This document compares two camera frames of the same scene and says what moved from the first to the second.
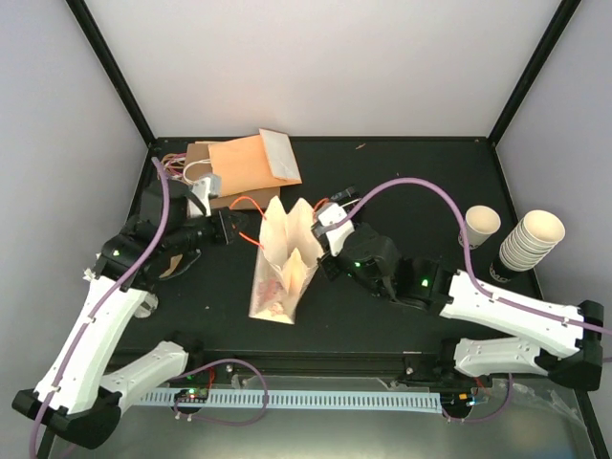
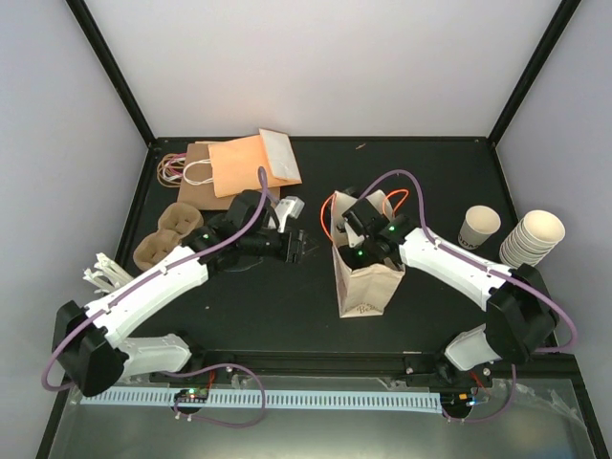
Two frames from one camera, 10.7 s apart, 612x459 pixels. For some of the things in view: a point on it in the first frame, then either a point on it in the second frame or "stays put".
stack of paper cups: (527, 245) stays put
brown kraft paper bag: (199, 164) stays put
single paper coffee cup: (481, 223) stays put
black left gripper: (224, 233) to (292, 251)
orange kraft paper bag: (265, 161) stays put
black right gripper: (329, 268) to (347, 261)
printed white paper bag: (290, 251) to (361, 291)
